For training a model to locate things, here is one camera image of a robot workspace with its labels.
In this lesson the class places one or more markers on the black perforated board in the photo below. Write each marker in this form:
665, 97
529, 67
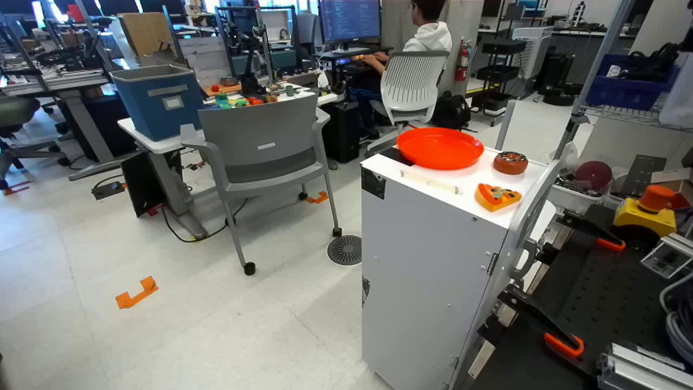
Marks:
598, 295

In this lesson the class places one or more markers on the black orange clamp far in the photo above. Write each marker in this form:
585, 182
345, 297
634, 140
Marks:
600, 235

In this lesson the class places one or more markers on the black orange clamp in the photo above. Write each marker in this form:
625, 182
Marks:
555, 337
600, 235

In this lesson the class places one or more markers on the blue storage bin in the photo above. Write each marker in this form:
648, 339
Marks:
158, 101

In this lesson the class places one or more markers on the red fire extinguisher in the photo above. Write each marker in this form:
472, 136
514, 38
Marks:
461, 61

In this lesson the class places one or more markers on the black backpack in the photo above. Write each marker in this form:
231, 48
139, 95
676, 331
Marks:
451, 111

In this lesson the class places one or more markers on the pizza slice toy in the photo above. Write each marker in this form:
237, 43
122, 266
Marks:
494, 197

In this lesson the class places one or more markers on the orange plastic plate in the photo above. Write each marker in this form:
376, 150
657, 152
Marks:
440, 148

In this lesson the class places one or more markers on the white mesh office chair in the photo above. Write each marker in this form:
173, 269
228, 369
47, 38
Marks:
409, 91

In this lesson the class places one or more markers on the white cabinet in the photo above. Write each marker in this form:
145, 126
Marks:
435, 263

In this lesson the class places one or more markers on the black orange clamp near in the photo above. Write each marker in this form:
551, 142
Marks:
555, 337

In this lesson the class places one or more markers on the person in white hoodie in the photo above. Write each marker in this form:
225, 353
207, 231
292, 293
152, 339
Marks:
430, 35

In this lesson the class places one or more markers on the computer monitor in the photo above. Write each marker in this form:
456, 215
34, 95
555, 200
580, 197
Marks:
349, 20

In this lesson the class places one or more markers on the brown donut toy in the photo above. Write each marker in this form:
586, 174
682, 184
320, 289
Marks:
510, 163

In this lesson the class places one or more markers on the yellow emergency stop button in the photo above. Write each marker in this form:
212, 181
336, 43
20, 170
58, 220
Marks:
655, 211

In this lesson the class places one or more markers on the grey office chair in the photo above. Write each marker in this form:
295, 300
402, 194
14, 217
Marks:
264, 148

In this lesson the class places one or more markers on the blue plastic crate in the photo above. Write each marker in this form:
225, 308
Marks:
625, 91

